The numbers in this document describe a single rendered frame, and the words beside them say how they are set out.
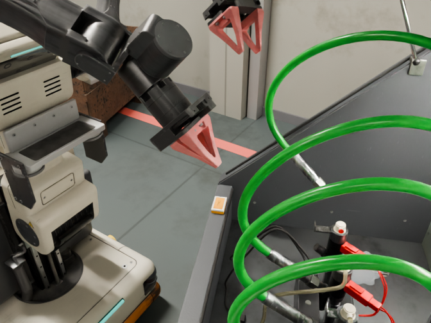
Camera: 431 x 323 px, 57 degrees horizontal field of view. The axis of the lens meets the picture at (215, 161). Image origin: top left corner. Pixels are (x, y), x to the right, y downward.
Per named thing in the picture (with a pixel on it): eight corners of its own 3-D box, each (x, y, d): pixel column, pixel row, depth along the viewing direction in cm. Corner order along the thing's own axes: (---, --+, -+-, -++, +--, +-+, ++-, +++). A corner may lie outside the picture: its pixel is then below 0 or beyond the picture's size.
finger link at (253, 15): (278, 43, 76) (260, -1, 77) (254, 43, 71) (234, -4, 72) (254, 61, 81) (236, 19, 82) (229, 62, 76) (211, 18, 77)
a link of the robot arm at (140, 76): (132, 58, 63) (107, 74, 60) (151, 34, 58) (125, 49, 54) (161, 92, 64) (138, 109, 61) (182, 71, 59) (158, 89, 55)
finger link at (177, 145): (229, 165, 57) (187, 113, 55) (199, 182, 62) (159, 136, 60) (248, 141, 62) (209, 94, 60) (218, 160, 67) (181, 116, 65)
